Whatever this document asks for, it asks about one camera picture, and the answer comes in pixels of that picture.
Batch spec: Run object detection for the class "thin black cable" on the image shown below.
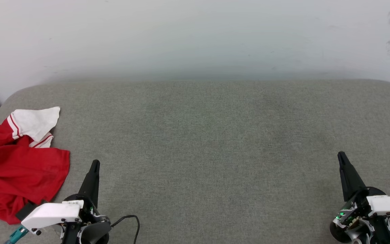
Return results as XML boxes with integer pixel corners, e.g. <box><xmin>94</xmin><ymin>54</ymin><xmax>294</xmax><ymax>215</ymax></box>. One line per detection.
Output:
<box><xmin>110</xmin><ymin>215</ymin><xmax>140</xmax><ymax>244</ymax></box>

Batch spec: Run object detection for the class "teal cable connector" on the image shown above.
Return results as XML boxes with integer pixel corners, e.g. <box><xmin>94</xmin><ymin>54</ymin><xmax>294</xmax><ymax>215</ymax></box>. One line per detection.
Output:
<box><xmin>5</xmin><ymin>225</ymin><xmax>29</xmax><ymax>244</ymax></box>

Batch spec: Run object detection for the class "red and white shirt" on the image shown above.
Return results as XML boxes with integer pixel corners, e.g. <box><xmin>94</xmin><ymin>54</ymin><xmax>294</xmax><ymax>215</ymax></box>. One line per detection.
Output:
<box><xmin>0</xmin><ymin>106</ymin><xmax>71</xmax><ymax>225</ymax></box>

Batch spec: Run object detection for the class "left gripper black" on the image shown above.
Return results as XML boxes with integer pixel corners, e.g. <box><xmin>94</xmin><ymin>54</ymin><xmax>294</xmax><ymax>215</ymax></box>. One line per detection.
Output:
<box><xmin>61</xmin><ymin>159</ymin><xmax>111</xmax><ymax>244</ymax></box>

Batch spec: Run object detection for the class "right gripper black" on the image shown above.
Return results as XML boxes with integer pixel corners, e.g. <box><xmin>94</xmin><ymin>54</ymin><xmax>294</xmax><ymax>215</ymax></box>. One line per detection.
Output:
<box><xmin>329</xmin><ymin>151</ymin><xmax>390</xmax><ymax>244</ymax></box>

